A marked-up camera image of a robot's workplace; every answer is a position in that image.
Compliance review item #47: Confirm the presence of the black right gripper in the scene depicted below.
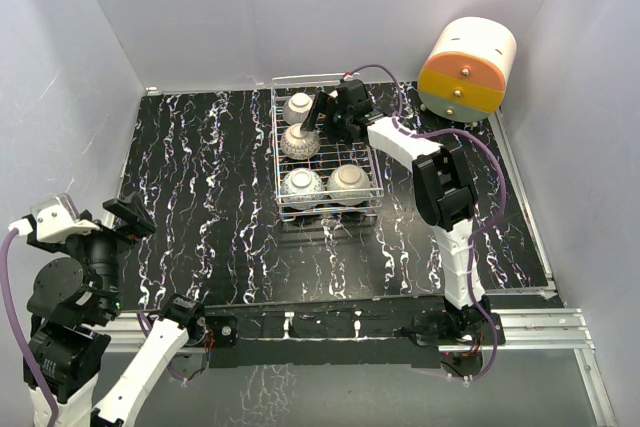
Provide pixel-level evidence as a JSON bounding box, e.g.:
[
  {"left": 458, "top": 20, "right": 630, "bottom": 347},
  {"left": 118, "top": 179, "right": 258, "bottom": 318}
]
[{"left": 301, "top": 93, "right": 352, "bottom": 146}]

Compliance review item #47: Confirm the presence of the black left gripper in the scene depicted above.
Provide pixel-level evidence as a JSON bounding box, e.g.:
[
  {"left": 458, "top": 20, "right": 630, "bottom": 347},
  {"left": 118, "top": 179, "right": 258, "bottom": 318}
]
[{"left": 31, "top": 189, "right": 153, "bottom": 316}]

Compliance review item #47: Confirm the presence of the purple striped bowl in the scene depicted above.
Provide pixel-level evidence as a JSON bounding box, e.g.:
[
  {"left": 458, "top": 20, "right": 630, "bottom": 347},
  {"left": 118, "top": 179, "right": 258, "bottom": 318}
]
[{"left": 283, "top": 92, "right": 313, "bottom": 125}]

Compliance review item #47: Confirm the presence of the white brown lattice bowl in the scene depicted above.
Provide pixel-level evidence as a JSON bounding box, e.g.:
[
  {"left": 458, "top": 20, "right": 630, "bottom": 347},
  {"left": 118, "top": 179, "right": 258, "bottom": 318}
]
[{"left": 279, "top": 123, "right": 320, "bottom": 160}]

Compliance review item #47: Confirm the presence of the green patterned bowl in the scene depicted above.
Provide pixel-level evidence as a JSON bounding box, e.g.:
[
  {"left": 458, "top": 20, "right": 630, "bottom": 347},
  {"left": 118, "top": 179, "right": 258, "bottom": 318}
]
[{"left": 326, "top": 164, "right": 371, "bottom": 207}]

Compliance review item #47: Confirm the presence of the red patterned bowl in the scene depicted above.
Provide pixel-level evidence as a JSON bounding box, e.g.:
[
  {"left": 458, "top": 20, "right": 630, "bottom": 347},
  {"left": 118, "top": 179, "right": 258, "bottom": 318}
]
[{"left": 280, "top": 168, "right": 324, "bottom": 210}]

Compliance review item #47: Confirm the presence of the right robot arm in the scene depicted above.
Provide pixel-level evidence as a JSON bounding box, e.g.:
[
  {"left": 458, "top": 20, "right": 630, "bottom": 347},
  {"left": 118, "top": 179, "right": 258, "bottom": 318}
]
[{"left": 324, "top": 80, "right": 500, "bottom": 347}]

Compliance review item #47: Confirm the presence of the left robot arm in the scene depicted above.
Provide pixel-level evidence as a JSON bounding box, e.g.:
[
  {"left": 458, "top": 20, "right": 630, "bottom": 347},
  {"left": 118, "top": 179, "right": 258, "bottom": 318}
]
[{"left": 1, "top": 193, "right": 237, "bottom": 426}]

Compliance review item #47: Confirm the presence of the orange yellow cylindrical drawer cabinet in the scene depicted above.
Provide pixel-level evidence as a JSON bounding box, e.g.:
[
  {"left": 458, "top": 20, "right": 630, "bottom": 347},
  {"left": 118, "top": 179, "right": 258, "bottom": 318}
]
[{"left": 417, "top": 17, "right": 517, "bottom": 123}]

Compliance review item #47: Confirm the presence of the white wire dish rack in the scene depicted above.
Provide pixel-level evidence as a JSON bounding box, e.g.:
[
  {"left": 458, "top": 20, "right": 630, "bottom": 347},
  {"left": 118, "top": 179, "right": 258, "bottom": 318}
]
[{"left": 271, "top": 73, "right": 384, "bottom": 222}]

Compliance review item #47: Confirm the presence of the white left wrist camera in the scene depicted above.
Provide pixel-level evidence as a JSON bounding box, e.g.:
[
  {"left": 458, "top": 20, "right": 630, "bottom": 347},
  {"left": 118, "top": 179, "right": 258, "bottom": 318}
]
[{"left": 8, "top": 193, "right": 100, "bottom": 244}]

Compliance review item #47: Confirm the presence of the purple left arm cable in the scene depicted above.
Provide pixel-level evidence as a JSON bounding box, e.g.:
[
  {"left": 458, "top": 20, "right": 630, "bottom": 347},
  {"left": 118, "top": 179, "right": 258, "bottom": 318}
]
[{"left": 0, "top": 229, "right": 59, "bottom": 427}]

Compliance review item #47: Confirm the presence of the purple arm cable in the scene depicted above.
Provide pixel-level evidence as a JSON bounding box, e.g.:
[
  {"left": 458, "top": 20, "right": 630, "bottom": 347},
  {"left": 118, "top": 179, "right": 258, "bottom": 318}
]
[
  {"left": 339, "top": 64, "right": 509, "bottom": 383},
  {"left": 0, "top": 229, "right": 59, "bottom": 427}
]

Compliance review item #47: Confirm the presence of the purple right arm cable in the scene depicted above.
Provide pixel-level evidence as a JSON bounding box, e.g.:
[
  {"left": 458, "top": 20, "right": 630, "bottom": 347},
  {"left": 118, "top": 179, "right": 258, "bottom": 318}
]
[{"left": 339, "top": 64, "right": 509, "bottom": 383}]

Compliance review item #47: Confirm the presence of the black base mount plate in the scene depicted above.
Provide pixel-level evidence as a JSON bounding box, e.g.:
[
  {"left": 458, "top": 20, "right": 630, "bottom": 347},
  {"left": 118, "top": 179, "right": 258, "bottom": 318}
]
[{"left": 208, "top": 308, "right": 505, "bottom": 376}]

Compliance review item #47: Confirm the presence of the aluminium frame rail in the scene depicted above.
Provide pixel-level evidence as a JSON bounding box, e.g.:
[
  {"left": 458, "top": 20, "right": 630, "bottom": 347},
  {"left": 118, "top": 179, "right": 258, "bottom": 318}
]
[{"left": 49, "top": 111, "right": 619, "bottom": 427}]

